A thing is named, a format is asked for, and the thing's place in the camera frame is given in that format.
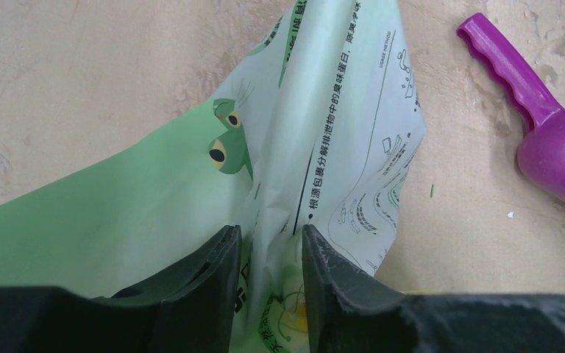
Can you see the magenta plastic litter scoop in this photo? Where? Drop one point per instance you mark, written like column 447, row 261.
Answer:
column 541, row 154

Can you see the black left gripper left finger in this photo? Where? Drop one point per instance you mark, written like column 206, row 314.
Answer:
column 186, row 307

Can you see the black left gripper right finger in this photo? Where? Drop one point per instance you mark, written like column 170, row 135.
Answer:
column 350, row 311

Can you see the green cat litter bag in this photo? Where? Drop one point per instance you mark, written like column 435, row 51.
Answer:
column 317, row 126

